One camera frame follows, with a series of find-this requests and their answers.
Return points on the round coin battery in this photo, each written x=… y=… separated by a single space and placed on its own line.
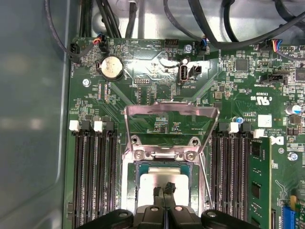
x=111 y=69

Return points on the silver CPU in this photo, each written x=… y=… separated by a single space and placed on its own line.
x=152 y=186

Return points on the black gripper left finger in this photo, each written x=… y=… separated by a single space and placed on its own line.
x=152 y=219

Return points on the metal socket cover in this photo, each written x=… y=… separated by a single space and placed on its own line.
x=171 y=107

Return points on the thin metal locking lever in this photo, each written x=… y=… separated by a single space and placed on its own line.
x=207 y=181

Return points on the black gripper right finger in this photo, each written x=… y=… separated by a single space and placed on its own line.
x=178 y=219

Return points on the green RAM stick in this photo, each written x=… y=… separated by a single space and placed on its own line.
x=259 y=171

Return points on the green motherboard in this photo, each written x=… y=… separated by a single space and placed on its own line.
x=202 y=90

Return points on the blue expansion slot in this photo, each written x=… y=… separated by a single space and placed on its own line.
x=288 y=212

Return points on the CPU socket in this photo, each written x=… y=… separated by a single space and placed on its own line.
x=128 y=181

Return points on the black PC case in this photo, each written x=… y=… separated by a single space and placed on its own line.
x=31 y=95

